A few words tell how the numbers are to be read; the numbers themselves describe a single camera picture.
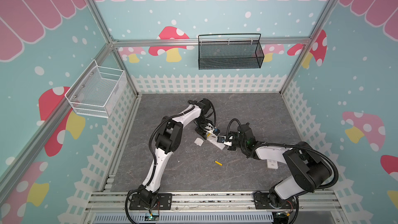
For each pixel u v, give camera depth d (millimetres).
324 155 430
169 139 603
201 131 888
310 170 453
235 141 789
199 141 946
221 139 761
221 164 851
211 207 737
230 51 937
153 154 600
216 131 850
